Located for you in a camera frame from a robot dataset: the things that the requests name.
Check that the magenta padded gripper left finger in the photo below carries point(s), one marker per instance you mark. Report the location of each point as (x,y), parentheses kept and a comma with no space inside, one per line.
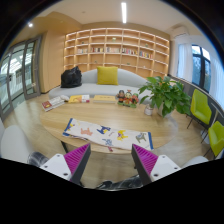
(69,166)

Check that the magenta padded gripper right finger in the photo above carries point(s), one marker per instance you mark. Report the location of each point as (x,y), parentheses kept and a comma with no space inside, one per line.
(151,167)

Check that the white patterned towel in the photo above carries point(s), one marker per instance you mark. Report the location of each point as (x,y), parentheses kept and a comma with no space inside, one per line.
(107,136)

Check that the round wooden table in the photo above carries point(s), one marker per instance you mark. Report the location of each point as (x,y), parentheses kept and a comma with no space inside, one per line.
(110,115)

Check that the small white cup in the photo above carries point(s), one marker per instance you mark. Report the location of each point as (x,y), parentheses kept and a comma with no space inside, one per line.
(148,110)

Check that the red and white book stack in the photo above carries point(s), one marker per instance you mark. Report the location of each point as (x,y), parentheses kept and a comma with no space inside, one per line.
(52,103)

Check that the yellow and white book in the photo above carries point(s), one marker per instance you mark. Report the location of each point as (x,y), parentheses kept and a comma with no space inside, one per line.
(79,99)

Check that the white chair left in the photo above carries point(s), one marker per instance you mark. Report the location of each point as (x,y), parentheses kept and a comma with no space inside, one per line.
(14,145)

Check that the colourful toy figurines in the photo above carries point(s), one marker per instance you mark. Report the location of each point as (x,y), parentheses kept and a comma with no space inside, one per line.
(127,98)

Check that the green potted plant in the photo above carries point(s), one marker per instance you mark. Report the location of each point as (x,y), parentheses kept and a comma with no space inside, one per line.
(166,95)

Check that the lime green chair far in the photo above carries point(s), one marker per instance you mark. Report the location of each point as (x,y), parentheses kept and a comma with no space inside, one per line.
(200,109)

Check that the lime green chair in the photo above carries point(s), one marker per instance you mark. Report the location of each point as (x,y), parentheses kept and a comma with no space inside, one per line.
(216,138)
(200,109)

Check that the lime green chair near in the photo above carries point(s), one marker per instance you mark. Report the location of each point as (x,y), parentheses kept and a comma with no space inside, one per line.
(216,138)

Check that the black bag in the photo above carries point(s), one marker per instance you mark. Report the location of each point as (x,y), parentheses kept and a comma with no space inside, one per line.
(71,78)

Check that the light grey curved sofa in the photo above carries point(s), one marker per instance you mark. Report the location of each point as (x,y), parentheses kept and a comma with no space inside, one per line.
(126,81)

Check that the yellow cushion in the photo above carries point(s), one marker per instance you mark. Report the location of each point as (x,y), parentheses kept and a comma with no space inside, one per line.
(107,75)

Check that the glass door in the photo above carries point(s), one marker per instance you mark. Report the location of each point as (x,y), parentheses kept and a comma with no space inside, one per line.
(19,75)

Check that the window with white curtains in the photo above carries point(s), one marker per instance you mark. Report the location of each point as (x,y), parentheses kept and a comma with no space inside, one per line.
(197,66)

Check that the white air conditioner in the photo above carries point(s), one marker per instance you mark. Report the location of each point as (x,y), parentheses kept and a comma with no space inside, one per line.
(179,31)

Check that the ceiling light strip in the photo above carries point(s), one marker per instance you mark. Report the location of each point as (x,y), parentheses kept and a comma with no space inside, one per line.
(124,12)

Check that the wooden bookshelf wall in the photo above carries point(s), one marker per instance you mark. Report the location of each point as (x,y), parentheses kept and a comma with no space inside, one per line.
(136,51)

